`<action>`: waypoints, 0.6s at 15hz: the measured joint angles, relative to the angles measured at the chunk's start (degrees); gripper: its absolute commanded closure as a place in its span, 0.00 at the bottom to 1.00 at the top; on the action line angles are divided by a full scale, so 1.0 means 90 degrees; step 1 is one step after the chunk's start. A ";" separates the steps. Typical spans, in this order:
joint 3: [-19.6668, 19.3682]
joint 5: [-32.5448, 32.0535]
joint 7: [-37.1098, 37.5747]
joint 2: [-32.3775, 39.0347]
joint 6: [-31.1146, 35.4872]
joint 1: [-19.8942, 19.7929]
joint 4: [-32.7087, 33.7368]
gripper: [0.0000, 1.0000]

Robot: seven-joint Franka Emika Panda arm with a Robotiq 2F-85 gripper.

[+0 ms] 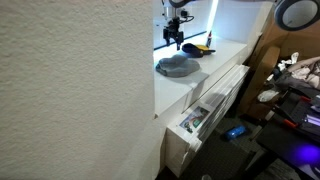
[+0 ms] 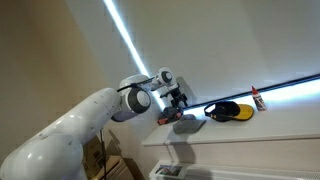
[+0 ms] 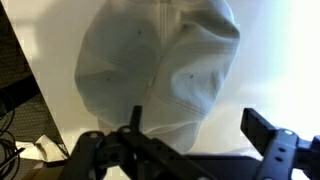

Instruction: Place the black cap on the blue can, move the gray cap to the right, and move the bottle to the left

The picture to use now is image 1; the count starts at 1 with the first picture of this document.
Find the black work desk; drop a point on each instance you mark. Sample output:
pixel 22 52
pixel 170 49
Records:
pixel 286 143

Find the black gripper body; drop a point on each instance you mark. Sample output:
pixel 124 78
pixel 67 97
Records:
pixel 173 28

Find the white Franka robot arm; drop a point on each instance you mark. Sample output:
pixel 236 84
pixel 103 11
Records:
pixel 300 13

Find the dark window frame rail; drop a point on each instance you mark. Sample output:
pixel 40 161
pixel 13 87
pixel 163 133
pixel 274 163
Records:
pixel 190 37

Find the white crumpled cloth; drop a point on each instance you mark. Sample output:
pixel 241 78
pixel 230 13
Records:
pixel 267 95

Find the pile of clothes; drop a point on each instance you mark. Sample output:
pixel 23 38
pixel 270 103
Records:
pixel 303 73

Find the colourful sticker on radiator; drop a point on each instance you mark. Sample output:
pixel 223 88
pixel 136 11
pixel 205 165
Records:
pixel 195 120

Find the white roller blind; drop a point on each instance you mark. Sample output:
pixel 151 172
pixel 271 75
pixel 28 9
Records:
pixel 196 16

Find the navy cap with yellow logo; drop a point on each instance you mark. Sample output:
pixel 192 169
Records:
pixel 195 50

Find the tall brown cardboard sheet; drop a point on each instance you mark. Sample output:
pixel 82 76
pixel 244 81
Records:
pixel 263 66

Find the gray cap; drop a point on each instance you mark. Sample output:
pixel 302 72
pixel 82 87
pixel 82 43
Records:
pixel 178 66

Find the open white drawer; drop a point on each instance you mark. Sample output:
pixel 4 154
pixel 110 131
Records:
pixel 206 113

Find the blue tennis ball can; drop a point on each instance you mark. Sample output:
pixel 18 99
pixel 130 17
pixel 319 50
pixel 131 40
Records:
pixel 235 132

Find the white glue bottle red cap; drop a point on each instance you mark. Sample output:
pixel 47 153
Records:
pixel 209 39

